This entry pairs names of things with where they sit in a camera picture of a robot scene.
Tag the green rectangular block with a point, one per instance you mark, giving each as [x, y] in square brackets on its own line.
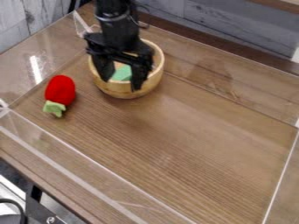
[123, 73]

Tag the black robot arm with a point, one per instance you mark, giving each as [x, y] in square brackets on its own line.
[117, 7]

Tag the clear acrylic corner bracket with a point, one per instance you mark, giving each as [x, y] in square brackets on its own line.
[82, 27]

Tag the clear acrylic tray wall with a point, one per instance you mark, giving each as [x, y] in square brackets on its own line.
[86, 186]

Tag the red plush strawberry toy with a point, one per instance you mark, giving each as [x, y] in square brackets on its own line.
[59, 95]

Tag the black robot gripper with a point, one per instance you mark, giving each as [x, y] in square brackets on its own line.
[118, 43]

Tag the wooden bowl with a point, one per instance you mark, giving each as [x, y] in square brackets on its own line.
[119, 89]

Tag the black table leg bracket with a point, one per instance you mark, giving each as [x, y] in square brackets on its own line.
[33, 213]

